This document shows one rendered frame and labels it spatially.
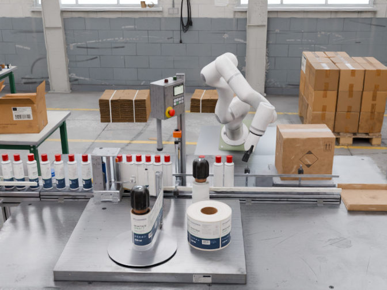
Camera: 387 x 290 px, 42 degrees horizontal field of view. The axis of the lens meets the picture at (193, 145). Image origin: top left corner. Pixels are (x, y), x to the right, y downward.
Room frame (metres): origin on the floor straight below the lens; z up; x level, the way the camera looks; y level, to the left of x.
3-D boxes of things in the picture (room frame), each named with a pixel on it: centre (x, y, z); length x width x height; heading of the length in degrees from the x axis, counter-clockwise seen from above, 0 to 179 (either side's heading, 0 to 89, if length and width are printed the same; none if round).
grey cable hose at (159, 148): (2.64, 0.19, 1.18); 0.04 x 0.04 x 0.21
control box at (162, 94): (2.62, 0.13, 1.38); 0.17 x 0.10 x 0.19; 142
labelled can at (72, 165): (2.56, 0.67, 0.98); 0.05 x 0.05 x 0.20
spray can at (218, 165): (2.52, -0.13, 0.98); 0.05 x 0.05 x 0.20
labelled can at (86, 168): (2.55, 0.59, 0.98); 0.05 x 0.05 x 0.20
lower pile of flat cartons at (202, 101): (7.10, -0.31, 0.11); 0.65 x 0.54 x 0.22; 82
